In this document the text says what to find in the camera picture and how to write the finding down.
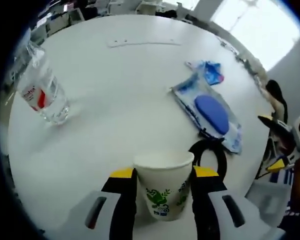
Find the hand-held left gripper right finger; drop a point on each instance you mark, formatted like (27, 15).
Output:
(210, 205)

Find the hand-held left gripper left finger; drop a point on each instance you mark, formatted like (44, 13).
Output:
(115, 205)

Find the black tape roll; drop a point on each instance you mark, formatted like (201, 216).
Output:
(221, 160)

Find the white paper cup green print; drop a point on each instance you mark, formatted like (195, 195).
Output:
(162, 185)

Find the wet wipes packet blue lid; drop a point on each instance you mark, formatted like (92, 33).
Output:
(210, 112)

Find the blue tissue packet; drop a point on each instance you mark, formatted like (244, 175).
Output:
(212, 71)

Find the clear plastic water bottle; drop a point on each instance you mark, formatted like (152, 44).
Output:
(43, 92)

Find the dark small table clutter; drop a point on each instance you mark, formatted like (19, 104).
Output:
(245, 62)

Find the blue striped cloth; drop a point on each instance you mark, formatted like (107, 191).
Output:
(282, 178)

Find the grey mesh office chair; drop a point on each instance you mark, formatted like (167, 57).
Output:
(267, 200)

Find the person's dark patterned clothing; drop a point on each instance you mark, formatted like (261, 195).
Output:
(295, 217)

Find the large window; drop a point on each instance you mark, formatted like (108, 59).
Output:
(260, 22)

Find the table socket panel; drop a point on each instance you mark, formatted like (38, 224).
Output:
(140, 43)

